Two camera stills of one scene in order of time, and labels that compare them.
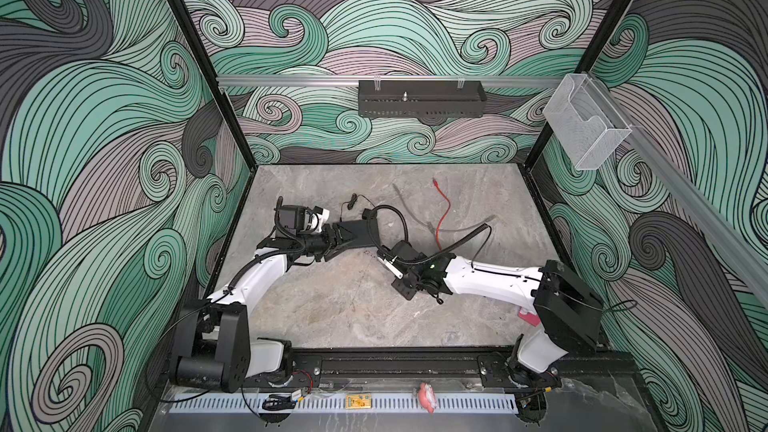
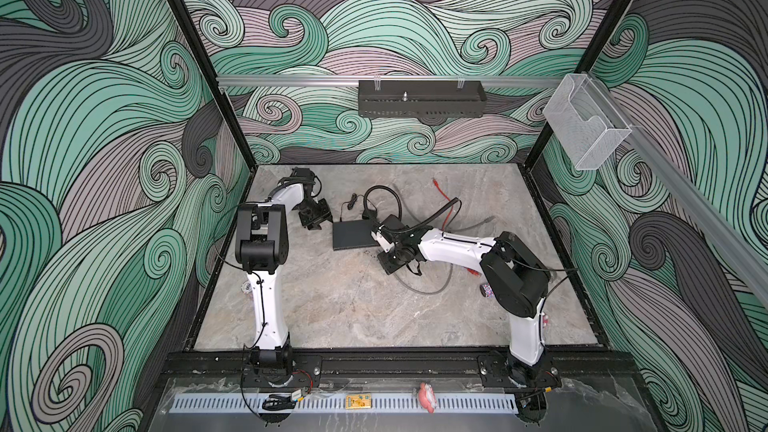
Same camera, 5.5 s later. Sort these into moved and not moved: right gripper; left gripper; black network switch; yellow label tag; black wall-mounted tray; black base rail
Moved: left gripper; right gripper
Not moved: black base rail; black network switch; black wall-mounted tray; yellow label tag
